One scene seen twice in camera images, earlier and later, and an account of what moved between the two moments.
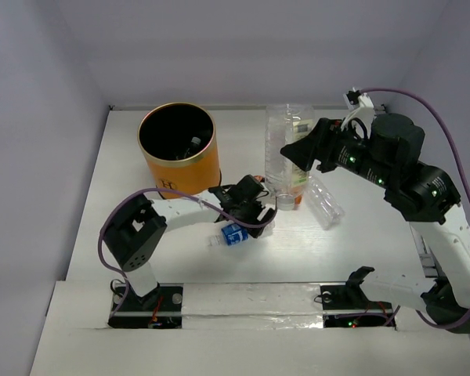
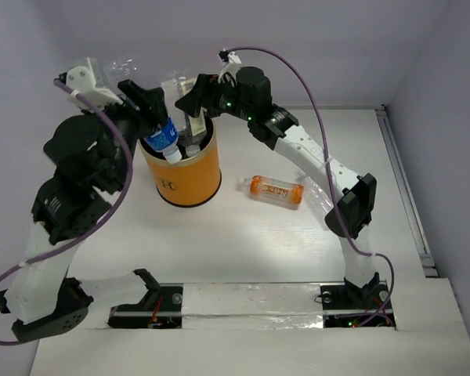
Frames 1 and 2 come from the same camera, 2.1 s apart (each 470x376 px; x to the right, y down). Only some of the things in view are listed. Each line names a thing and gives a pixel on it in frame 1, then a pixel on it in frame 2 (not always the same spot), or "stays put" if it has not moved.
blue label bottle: [231, 234] to [165, 141]
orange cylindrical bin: [179, 143] stays put
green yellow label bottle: [284, 177] to [191, 129]
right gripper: [320, 143] to [204, 92]
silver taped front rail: [253, 306] stays put
